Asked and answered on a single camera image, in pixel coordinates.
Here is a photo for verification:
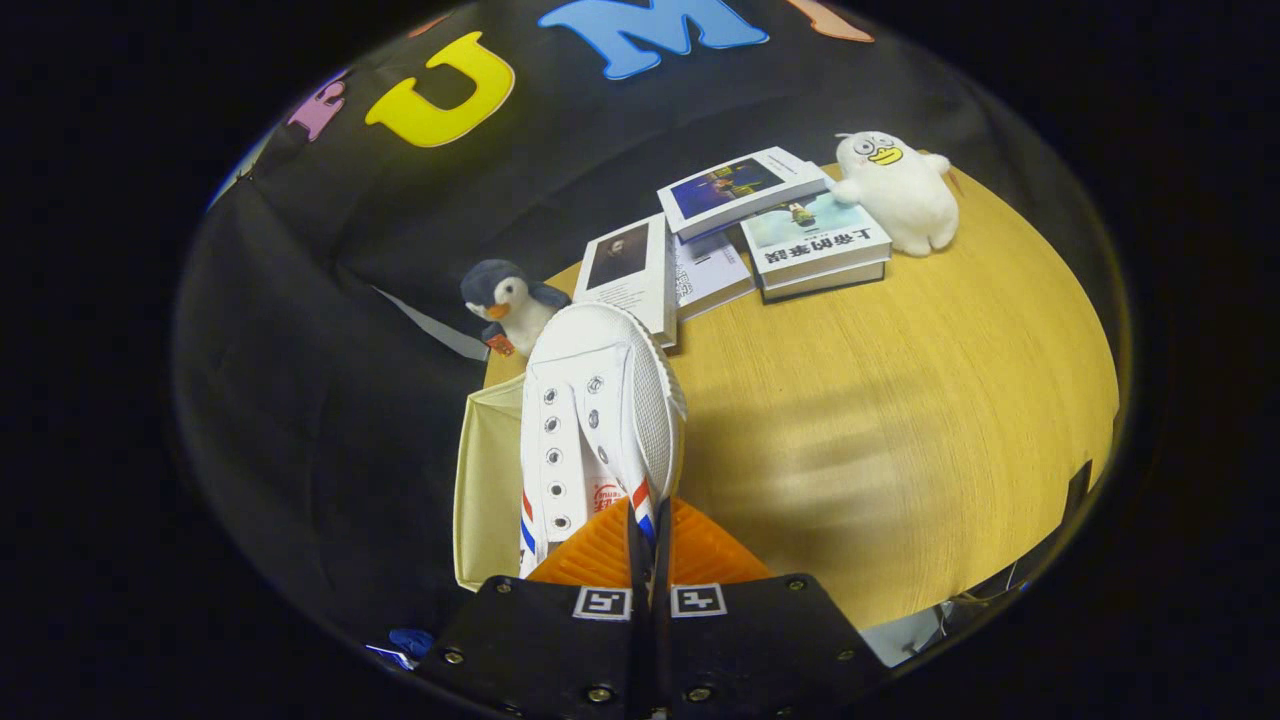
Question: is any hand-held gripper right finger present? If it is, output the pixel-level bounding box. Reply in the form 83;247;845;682
650;498;891;720

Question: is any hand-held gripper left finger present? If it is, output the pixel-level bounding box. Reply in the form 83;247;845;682
420;498;651;720

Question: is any beige fabric storage box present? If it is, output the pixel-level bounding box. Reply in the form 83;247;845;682
453;375;531;593

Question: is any white canvas shoe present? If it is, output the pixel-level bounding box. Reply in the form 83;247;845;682
518;302;689;579

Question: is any black backdrop cloth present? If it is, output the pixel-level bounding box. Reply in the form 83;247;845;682
172;0;1101;651

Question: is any grey penguin plush toy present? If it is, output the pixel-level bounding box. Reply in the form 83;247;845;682
460;259;573;359

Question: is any white printed booklet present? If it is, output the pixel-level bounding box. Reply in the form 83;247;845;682
672;232;757;321

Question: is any book with portrait cover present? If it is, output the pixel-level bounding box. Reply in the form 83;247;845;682
572;212;679;349

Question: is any thick book with teal cover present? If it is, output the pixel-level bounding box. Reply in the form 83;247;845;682
740;193;893;289

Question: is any book with blue picture cover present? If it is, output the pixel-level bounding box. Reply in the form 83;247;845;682
657;147;831;244

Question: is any white duck plush toy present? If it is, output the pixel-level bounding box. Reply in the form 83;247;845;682
825;131;961;258

